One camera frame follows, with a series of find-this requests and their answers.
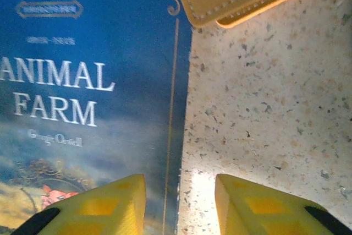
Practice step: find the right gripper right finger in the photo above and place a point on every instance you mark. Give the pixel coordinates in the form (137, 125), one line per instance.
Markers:
(261, 210)

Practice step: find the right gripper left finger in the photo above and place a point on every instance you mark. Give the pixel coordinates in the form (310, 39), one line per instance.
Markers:
(96, 213)

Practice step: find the Animal Farm book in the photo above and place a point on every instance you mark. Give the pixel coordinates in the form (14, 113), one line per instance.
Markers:
(82, 53)

